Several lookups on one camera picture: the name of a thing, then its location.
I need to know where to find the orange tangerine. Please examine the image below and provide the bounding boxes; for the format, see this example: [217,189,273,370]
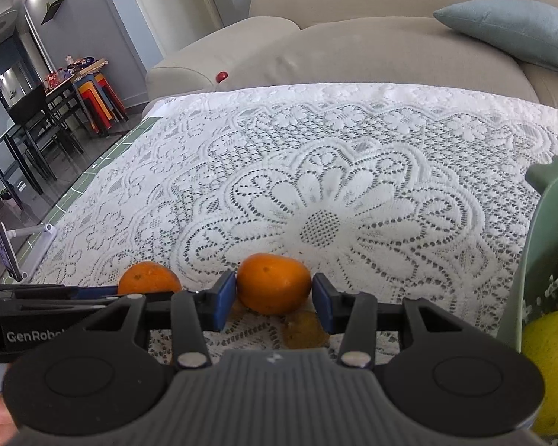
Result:
[118,262,182,295]
[237,254,312,315]

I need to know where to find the brown kiwi left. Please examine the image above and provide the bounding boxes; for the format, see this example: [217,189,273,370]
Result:
[282,310,330,349]

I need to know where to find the white lace tablecloth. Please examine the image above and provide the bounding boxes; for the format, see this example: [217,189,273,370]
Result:
[25,81,558,366]

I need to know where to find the yellow green pomelo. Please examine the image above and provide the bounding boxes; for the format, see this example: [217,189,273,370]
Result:
[521,311,558,437]

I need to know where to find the green fruit bowl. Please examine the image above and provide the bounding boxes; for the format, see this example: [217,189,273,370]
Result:
[497,156,558,350]

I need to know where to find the black dining chair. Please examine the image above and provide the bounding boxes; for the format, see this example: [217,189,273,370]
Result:
[8,84,84,180]

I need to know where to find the stacked colourful stools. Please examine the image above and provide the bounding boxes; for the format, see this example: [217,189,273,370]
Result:
[74,72,129,134]

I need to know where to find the small red object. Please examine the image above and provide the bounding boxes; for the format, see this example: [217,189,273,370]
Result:
[215,71,228,84]

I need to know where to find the beige sofa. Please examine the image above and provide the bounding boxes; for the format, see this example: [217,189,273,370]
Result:
[146,0,558,109]

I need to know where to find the cream door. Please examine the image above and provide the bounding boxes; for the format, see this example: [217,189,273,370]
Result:
[136,0,222,56]

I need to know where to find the light blue cushion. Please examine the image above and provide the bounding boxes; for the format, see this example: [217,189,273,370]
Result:
[433,0,558,71]

